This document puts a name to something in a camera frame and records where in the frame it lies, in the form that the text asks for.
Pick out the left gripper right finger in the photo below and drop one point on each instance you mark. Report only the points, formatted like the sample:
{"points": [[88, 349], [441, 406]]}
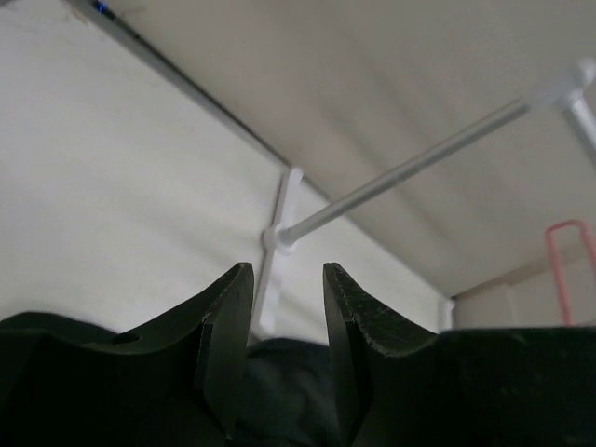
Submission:
{"points": [[383, 366]]}

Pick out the black trousers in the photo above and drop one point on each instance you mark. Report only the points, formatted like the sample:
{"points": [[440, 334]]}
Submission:
{"points": [[288, 398]]}

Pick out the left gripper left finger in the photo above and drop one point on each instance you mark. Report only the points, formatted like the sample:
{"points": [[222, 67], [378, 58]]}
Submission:
{"points": [[198, 352]]}

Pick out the pink clothes hanger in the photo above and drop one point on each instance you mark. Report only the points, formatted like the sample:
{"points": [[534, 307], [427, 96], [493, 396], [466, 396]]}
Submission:
{"points": [[557, 262]]}

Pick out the white and silver clothes rack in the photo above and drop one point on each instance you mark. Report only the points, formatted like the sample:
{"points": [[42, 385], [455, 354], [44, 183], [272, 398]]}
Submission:
{"points": [[565, 91]]}

